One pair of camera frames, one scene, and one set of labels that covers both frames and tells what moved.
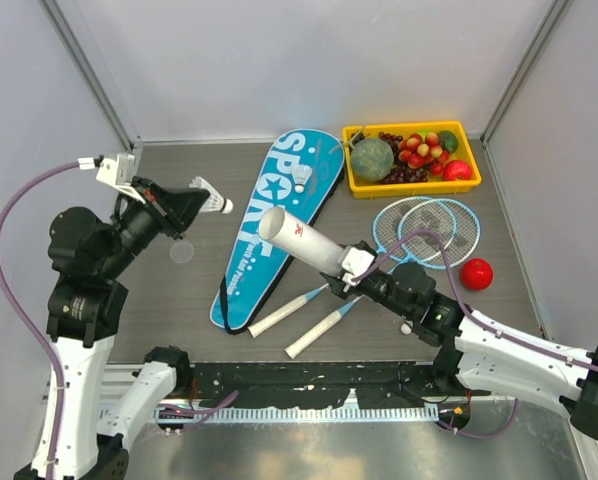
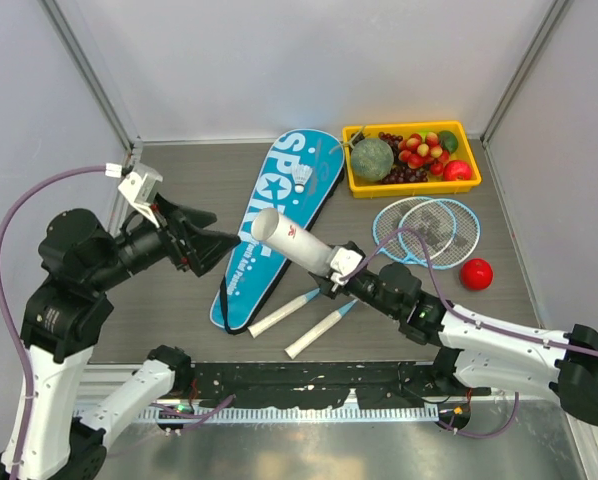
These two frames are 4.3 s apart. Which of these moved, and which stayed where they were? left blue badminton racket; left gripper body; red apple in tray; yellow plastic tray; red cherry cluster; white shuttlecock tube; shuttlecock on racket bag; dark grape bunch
Moved: white shuttlecock tube; left gripper body
Stayed: dark grape bunch; red apple in tray; shuttlecock on racket bag; yellow plastic tray; left blue badminton racket; red cherry cluster
